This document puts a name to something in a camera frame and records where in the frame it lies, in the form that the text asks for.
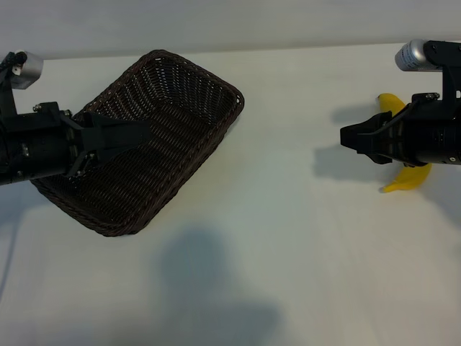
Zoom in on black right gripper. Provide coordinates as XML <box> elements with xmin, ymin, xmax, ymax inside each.
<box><xmin>340</xmin><ymin>92</ymin><xmax>446</xmax><ymax>169</ymax></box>

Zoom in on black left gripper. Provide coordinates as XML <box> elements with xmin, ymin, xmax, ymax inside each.
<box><xmin>21</xmin><ymin>102</ymin><xmax>151</xmax><ymax>183</ymax></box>

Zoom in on yellow banana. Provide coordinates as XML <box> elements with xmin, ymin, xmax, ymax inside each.
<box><xmin>376</xmin><ymin>92</ymin><xmax>433</xmax><ymax>195</ymax></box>

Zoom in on dark brown wicker basket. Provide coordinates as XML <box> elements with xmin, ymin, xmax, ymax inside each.
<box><xmin>30</xmin><ymin>49</ymin><xmax>246</xmax><ymax>238</ymax></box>

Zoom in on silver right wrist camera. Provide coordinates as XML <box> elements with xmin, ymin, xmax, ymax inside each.
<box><xmin>395</xmin><ymin>38</ymin><xmax>444</xmax><ymax>72</ymax></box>

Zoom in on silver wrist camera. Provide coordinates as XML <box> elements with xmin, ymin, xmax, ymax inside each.
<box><xmin>10</xmin><ymin>50</ymin><xmax>44</xmax><ymax>90</ymax></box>
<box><xmin>395</xmin><ymin>38</ymin><xmax>444</xmax><ymax>72</ymax></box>

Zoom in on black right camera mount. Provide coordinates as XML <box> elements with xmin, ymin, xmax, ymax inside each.
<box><xmin>423</xmin><ymin>40</ymin><xmax>461</xmax><ymax>120</ymax></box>

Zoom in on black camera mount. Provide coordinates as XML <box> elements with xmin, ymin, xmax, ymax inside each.
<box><xmin>423</xmin><ymin>40</ymin><xmax>461</xmax><ymax>120</ymax></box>
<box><xmin>0</xmin><ymin>52</ymin><xmax>28</xmax><ymax>120</ymax></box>

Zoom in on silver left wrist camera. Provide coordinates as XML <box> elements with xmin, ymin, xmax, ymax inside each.
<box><xmin>10</xmin><ymin>50</ymin><xmax>44</xmax><ymax>90</ymax></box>

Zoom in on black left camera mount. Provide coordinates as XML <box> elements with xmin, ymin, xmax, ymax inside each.
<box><xmin>0</xmin><ymin>52</ymin><xmax>28</xmax><ymax>120</ymax></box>

